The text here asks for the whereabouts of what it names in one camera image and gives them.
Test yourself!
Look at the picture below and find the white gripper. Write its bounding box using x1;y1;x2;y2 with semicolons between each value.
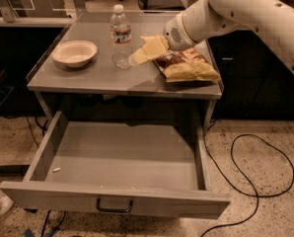
128;0;226;66

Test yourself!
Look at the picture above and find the clear plastic water bottle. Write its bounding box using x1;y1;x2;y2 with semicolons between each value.
110;4;131;69

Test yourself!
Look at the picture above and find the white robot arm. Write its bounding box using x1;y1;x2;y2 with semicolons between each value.
163;0;294;75

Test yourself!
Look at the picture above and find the grey open top drawer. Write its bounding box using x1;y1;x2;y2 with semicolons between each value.
0;113;230;219

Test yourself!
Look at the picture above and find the yellow brown chip bag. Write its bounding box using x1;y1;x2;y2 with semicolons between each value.
153;47;220;82

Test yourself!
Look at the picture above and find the white paper bowl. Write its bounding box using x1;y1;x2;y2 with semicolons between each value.
51;40;98;68

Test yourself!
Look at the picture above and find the grey metal cabinet table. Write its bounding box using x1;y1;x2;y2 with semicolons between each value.
28;12;223;123

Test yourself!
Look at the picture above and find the white horizontal rail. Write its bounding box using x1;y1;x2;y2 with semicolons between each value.
0;17;74;28

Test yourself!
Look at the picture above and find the black drawer handle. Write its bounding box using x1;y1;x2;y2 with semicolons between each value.
96;197;133;213

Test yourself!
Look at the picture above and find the black floor cable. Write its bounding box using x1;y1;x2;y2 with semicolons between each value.
199;118;294;237

